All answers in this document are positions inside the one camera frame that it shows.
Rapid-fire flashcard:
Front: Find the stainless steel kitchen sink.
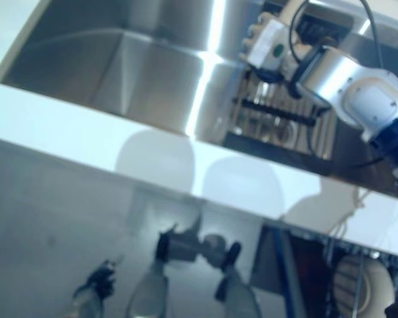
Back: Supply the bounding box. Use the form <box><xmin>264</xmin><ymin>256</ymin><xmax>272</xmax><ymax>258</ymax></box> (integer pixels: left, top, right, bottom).
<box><xmin>0</xmin><ymin>0</ymin><xmax>398</xmax><ymax>196</ymax></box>

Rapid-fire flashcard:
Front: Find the beige dinner plate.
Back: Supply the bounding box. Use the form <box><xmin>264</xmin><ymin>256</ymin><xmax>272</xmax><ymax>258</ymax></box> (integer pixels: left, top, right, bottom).
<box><xmin>351</xmin><ymin>254</ymin><xmax>397</xmax><ymax>318</ymax></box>

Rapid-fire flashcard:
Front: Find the white cabinet door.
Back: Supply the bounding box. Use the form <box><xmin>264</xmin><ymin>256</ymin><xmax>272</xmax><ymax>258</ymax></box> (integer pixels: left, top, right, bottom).
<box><xmin>132</xmin><ymin>184</ymin><xmax>265</xmax><ymax>293</ymax></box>
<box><xmin>0</xmin><ymin>135</ymin><xmax>149</xmax><ymax>318</ymax></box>

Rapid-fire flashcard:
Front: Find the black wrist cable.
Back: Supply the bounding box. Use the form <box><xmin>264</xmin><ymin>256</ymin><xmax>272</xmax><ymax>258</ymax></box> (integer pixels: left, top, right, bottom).
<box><xmin>288</xmin><ymin>0</ymin><xmax>385</xmax><ymax>100</ymax></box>

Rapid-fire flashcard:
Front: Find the black dish drying rack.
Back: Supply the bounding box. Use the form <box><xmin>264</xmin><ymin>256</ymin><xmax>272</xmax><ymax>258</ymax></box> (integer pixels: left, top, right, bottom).
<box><xmin>224</xmin><ymin>13</ymin><xmax>352</xmax><ymax>163</ymax></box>

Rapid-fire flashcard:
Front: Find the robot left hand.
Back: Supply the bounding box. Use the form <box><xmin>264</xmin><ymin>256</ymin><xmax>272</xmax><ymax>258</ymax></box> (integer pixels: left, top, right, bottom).
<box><xmin>73</xmin><ymin>253</ymin><xmax>125</xmax><ymax>299</ymax></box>

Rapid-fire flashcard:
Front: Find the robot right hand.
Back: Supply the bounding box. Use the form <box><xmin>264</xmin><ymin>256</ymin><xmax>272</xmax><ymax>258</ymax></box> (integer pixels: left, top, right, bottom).
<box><xmin>239</xmin><ymin>17</ymin><xmax>299</xmax><ymax>84</ymax></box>

